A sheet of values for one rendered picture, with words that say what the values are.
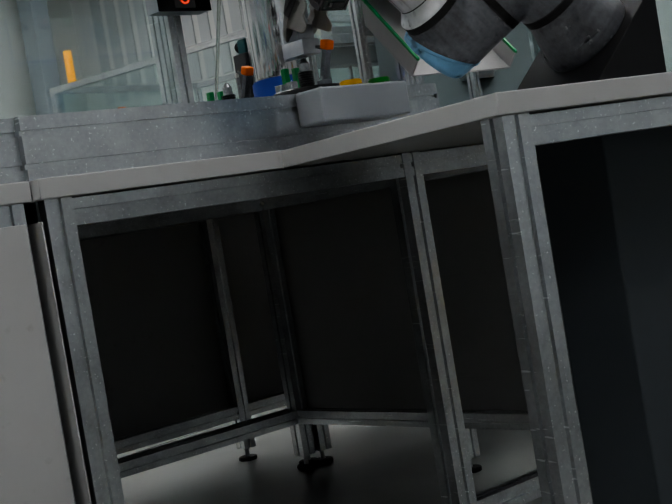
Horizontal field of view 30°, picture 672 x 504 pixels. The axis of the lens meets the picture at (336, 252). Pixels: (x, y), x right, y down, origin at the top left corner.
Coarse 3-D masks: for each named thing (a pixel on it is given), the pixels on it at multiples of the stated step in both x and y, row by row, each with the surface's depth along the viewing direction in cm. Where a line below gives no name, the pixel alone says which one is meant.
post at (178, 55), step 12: (168, 24) 241; (180, 24) 243; (168, 36) 241; (180, 36) 242; (180, 48) 242; (180, 60) 242; (180, 72) 242; (180, 84) 241; (180, 96) 241; (192, 96) 243
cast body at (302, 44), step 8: (296, 32) 241; (304, 32) 243; (312, 32) 244; (296, 40) 242; (304, 40) 241; (312, 40) 242; (288, 48) 244; (296, 48) 242; (304, 48) 241; (312, 48) 242; (288, 56) 244; (296, 56) 243; (304, 56) 245
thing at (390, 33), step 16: (368, 0) 270; (384, 0) 272; (368, 16) 261; (384, 16) 266; (400, 16) 268; (384, 32) 257; (400, 32) 263; (400, 48) 253; (400, 64) 254; (416, 64) 249
